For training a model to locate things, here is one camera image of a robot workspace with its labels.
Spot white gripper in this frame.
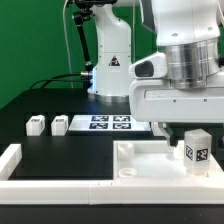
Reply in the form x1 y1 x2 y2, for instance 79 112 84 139
129 80 224 147

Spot white square table top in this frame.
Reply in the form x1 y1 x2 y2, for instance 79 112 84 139
113 140 224 179

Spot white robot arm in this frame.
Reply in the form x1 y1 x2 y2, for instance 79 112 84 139
129 0 224 145

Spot white U-shaped obstacle fence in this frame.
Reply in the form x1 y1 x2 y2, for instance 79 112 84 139
0 144 224 205

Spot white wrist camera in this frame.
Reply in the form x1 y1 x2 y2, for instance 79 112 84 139
129 52 168 79

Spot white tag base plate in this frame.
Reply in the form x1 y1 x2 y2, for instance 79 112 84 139
69 115 151 132

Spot black cables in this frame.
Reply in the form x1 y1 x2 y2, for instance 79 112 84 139
29 73 94 90

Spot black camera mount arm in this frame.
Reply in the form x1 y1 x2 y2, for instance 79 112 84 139
71 0 118 73

